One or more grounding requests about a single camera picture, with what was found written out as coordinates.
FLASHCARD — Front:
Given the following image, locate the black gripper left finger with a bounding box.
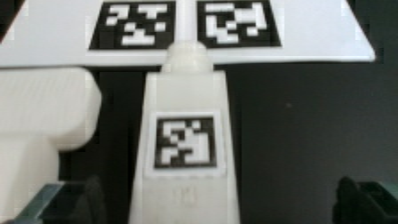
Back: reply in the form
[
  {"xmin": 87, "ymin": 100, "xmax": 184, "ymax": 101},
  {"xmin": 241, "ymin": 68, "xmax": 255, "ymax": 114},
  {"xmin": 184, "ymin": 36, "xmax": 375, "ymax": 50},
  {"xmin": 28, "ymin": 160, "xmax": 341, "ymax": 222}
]
[{"xmin": 10, "ymin": 176, "xmax": 108, "ymax": 224}]

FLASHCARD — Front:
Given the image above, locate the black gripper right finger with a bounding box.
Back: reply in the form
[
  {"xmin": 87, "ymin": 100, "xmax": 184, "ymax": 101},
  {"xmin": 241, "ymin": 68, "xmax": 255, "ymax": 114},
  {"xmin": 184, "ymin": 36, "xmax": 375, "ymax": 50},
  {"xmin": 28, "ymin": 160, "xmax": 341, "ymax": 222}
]
[{"xmin": 332, "ymin": 177, "xmax": 398, "ymax": 224}]

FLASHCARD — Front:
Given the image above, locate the white tagged chair leg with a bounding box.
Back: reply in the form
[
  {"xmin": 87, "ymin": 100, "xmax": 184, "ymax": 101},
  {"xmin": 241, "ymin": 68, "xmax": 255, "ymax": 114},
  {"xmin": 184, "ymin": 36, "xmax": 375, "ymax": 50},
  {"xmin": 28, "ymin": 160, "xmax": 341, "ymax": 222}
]
[{"xmin": 128, "ymin": 42, "xmax": 239, "ymax": 224}]

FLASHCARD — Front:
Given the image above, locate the white chair backrest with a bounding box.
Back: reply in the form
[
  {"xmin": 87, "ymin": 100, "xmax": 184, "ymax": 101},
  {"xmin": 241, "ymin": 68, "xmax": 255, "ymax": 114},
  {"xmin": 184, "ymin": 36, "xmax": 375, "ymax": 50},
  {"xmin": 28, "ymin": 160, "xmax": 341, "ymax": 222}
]
[{"xmin": 0, "ymin": 68, "xmax": 101, "ymax": 224}]

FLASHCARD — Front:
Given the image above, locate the white marker base sheet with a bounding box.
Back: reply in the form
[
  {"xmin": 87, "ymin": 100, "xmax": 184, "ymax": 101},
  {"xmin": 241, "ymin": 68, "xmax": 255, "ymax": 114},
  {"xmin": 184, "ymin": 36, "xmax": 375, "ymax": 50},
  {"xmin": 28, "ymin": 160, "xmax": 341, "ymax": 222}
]
[{"xmin": 0, "ymin": 0, "xmax": 375, "ymax": 68}]

